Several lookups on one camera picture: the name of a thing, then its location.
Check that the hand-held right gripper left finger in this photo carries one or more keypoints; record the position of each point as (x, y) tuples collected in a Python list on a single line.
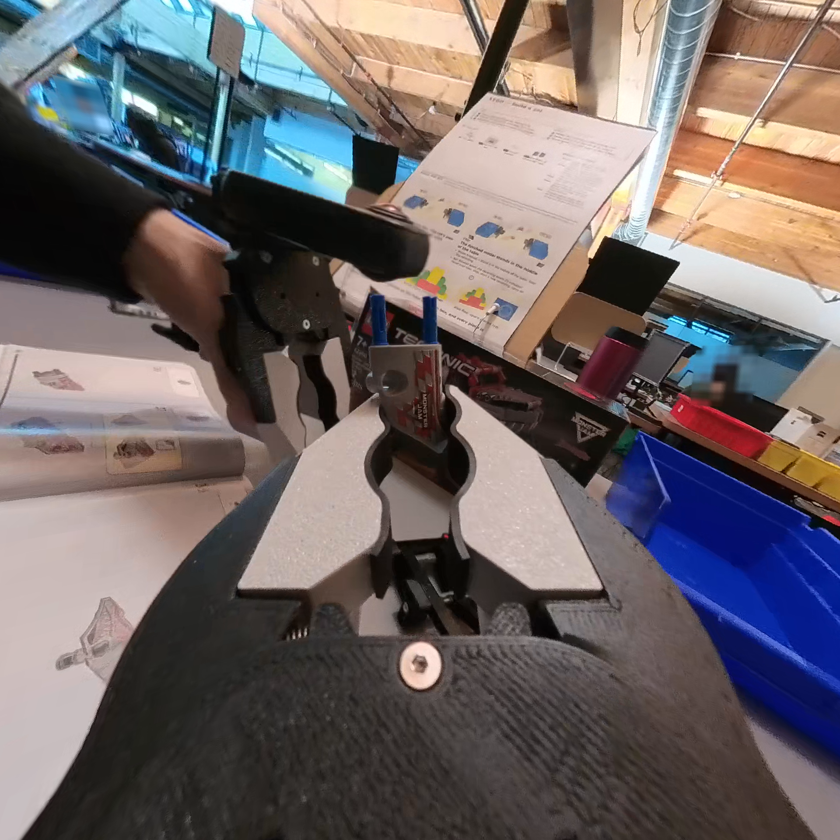
[(315, 512)]

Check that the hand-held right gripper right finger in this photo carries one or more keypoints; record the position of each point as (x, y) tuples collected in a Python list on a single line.
[(525, 518)]

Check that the white cardboard box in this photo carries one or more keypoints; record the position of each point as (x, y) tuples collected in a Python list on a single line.
[(804, 430)]

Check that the black flat panel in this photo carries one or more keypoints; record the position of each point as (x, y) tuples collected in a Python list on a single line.
[(630, 272)]

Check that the silver ventilation duct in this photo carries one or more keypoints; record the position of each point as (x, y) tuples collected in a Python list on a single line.
[(676, 98)]

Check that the person's left hand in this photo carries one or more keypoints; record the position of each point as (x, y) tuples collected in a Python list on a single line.
[(177, 269)]

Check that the person's left forearm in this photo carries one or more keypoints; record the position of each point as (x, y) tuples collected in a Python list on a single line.
[(59, 197)]

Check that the yellow plastic bin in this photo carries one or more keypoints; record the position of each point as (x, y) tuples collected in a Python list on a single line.
[(814, 476), (779, 455)]

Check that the blue plastic bin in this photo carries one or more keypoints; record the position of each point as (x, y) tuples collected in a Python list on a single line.
[(735, 558)]

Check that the toy instruction booklet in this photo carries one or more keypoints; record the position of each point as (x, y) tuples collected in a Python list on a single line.
[(98, 420)]

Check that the black metal pole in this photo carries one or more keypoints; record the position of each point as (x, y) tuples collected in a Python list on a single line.
[(495, 52)]

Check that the grey toy brick assembly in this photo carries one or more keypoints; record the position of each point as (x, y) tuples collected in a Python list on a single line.
[(410, 387)]

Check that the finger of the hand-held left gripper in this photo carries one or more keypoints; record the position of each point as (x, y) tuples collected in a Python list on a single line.
[(336, 374), (298, 367)]

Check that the tan rounded board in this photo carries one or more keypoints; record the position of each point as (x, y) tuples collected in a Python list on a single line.
[(594, 325)]

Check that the red plastic bin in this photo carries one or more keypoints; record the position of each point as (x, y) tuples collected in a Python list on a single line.
[(718, 426)]

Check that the white instruction sign board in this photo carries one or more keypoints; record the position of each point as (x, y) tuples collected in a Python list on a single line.
[(525, 197)]

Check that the black toy set box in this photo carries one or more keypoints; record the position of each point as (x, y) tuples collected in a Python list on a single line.
[(544, 407)]

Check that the maroon tumbler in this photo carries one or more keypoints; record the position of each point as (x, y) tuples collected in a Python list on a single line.
[(610, 364)]

